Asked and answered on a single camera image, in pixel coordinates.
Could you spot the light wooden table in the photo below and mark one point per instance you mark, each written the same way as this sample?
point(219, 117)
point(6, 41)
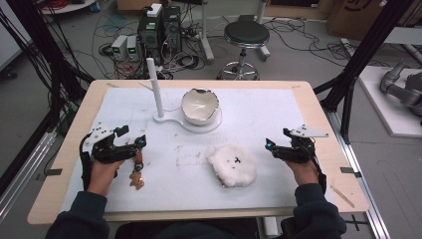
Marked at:
point(83, 113)

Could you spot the white base board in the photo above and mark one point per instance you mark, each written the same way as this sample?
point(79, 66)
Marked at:
point(381, 109)

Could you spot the white table mat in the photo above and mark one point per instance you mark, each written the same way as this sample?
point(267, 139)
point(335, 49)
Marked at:
point(185, 186)

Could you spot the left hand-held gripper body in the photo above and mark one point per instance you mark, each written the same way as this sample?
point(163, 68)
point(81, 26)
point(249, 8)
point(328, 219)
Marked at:
point(106, 151)

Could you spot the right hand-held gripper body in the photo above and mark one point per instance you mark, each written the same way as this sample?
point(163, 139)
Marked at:
point(302, 146)

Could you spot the white box on computer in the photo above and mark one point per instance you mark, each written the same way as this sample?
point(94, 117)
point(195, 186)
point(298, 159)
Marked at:
point(154, 10)

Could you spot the person's right hand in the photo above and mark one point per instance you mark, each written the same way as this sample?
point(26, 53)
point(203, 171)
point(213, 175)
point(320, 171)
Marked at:
point(303, 172)

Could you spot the white stand with post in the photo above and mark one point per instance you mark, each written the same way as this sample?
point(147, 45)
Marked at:
point(159, 96)

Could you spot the black metal frame post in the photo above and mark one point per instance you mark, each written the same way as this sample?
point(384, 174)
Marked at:
point(49, 49)
point(361, 56)

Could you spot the person's lap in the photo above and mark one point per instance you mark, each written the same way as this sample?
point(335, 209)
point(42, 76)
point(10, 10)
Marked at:
point(185, 230)

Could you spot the white eggshell-shaped bowl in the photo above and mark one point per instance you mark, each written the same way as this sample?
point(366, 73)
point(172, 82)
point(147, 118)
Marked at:
point(200, 106)

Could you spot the brown cardboard box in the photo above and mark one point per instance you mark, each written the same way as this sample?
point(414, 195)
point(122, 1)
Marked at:
point(361, 16)

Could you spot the person's left hand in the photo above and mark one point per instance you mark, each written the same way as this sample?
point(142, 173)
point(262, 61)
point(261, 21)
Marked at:
point(103, 176)

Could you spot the black round stool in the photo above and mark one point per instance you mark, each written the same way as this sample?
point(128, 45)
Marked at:
point(246, 35)

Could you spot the grey power supply unit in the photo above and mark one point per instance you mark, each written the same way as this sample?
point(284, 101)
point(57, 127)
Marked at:
point(132, 48)
point(118, 46)

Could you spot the white fluffy plush pouch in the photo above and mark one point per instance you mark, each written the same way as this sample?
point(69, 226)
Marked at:
point(234, 166)

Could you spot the black computer tower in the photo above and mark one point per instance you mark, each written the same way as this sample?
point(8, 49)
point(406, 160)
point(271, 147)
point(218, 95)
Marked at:
point(151, 36)
point(172, 30)

